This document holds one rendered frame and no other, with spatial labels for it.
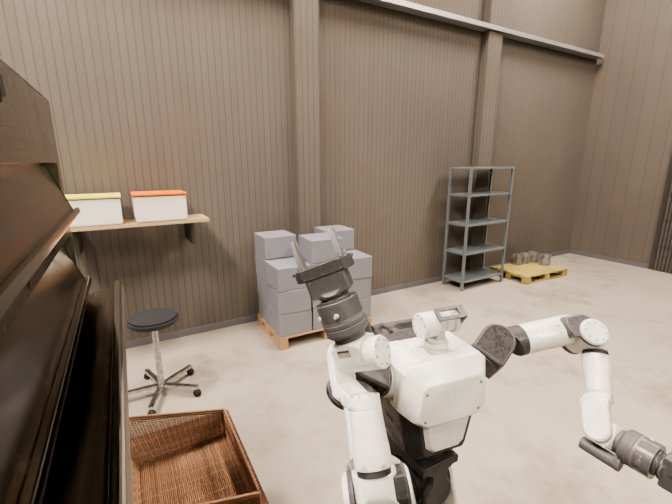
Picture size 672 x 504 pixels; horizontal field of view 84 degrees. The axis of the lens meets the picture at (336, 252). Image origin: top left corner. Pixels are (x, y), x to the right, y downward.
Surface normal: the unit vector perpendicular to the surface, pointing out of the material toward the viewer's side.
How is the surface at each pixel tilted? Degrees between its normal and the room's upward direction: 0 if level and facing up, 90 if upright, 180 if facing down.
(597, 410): 56
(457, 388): 90
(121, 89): 90
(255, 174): 90
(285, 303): 90
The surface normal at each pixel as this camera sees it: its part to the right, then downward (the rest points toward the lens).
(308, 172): 0.50, 0.20
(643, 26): -0.86, 0.12
